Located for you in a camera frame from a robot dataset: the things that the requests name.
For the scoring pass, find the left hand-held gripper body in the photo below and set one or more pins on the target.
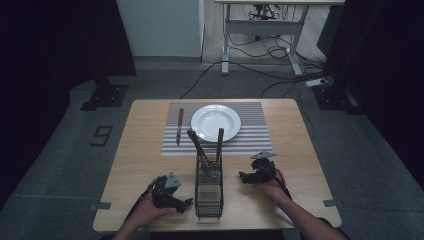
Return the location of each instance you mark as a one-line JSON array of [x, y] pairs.
[[164, 195]]

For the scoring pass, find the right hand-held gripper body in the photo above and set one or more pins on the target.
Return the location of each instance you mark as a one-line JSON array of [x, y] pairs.
[[264, 170]]

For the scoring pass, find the person's right hand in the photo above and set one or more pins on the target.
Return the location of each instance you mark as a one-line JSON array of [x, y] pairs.
[[275, 191]]

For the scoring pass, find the person's left hand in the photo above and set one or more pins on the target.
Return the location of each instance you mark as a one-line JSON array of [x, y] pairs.
[[146, 213]]

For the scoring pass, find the grey striped placemat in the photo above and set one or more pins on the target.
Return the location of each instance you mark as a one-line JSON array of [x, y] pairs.
[[253, 133]]

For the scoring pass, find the grey tape piece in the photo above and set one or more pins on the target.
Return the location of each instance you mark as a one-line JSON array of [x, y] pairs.
[[104, 205], [330, 203]]

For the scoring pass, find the white round plate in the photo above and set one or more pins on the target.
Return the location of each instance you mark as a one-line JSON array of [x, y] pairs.
[[215, 121]]

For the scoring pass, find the black stand base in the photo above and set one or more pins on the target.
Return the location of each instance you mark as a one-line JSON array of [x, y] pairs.
[[336, 98], [106, 95]]

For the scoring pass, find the white power strip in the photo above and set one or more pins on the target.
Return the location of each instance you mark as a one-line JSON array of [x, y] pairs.
[[316, 82]]

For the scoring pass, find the white metal-framed desk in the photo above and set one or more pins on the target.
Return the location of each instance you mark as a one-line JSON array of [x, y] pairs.
[[263, 27]]

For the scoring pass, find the dark curtain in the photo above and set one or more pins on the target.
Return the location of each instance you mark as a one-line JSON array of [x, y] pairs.
[[386, 66], [50, 50]]

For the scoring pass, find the white panel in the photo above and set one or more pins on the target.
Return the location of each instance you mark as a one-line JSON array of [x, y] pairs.
[[160, 26]]

